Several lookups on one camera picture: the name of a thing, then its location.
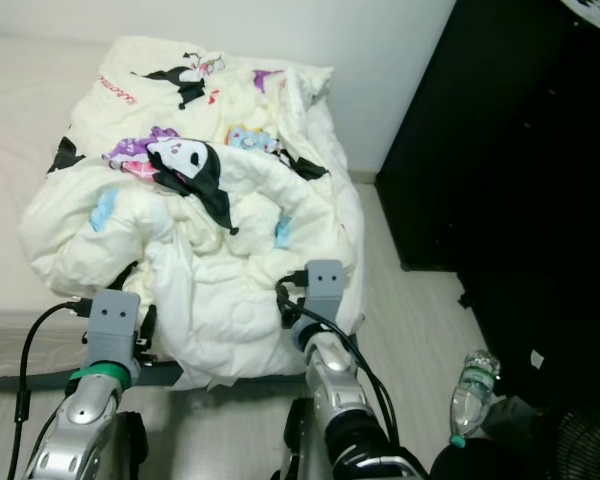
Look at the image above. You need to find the cream cartoon print duvet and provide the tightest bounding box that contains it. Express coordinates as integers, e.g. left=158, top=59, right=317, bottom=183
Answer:
left=18, top=37, right=366, bottom=389

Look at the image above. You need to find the dark grey robot leg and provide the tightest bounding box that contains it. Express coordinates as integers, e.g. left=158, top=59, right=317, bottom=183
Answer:
left=280, top=398, right=331, bottom=480

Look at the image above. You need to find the clear plastic water bottle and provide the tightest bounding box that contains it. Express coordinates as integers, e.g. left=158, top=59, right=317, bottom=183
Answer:
left=450, top=350, right=501, bottom=449

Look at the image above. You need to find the black standing fan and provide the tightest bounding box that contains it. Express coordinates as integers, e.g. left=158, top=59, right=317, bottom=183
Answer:
left=490, top=395, right=600, bottom=480

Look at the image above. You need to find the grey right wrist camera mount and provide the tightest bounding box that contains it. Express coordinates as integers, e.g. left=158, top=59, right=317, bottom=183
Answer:
left=305, top=260, right=346, bottom=323

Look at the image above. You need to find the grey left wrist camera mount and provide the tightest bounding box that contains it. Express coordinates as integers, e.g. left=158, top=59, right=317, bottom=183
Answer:
left=88, top=290, right=141, bottom=366

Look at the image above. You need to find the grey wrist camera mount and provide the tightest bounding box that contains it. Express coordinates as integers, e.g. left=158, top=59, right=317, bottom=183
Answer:
left=88, top=290, right=141, bottom=366
left=305, top=260, right=346, bottom=323

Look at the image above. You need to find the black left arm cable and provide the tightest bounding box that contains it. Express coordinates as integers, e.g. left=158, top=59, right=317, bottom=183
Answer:
left=15, top=298, right=96, bottom=480

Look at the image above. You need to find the cream sheeted mattress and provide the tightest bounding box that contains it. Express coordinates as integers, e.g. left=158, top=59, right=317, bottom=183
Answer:
left=0, top=30, right=391, bottom=386

